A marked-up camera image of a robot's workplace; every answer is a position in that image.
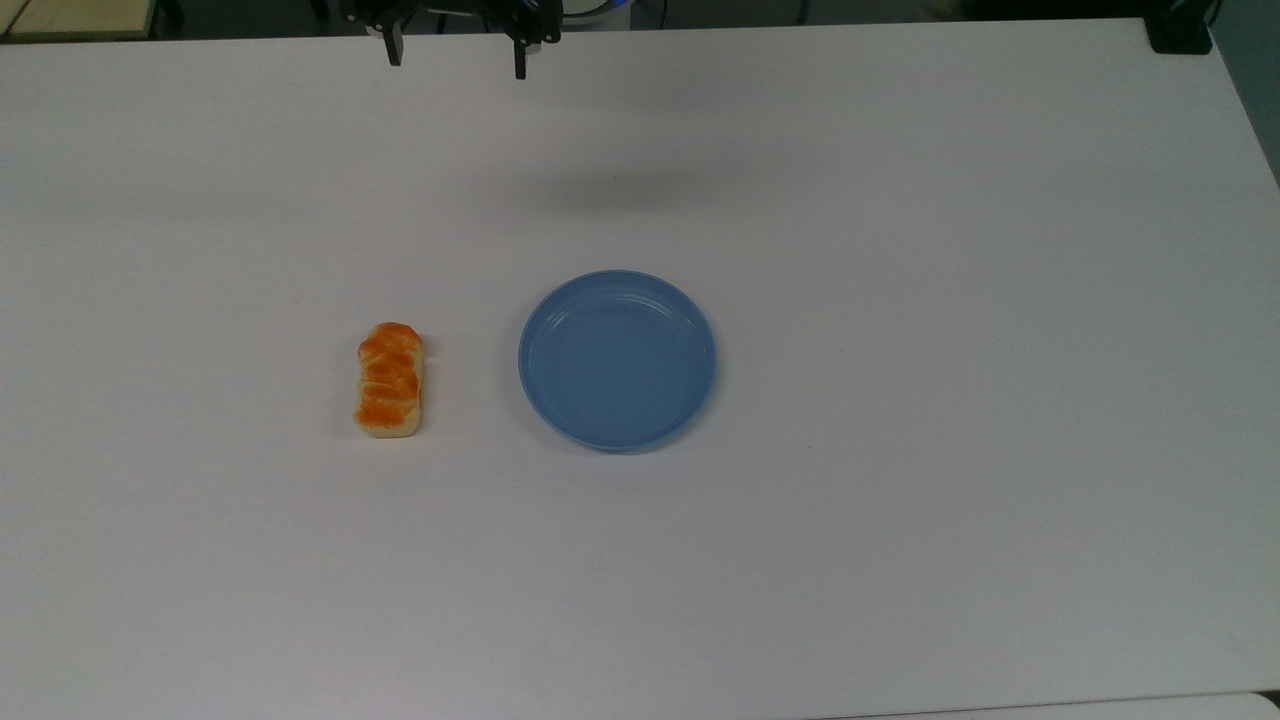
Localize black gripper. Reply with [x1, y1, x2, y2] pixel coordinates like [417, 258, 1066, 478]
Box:
[343, 0, 563, 82]

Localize blue round plastic plate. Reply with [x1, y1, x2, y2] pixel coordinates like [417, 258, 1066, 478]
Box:
[517, 269, 718, 453]

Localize black cable loop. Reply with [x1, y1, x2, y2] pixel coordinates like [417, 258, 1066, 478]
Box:
[560, 0, 669, 27]

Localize black table clamp block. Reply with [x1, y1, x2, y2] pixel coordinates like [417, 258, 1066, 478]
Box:
[1146, 0, 1215, 56]

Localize light wooden board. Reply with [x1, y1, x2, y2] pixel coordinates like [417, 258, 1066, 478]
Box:
[0, 0, 157, 43]

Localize orange glazed bread loaf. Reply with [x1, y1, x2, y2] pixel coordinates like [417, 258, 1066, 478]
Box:
[354, 322, 425, 441]

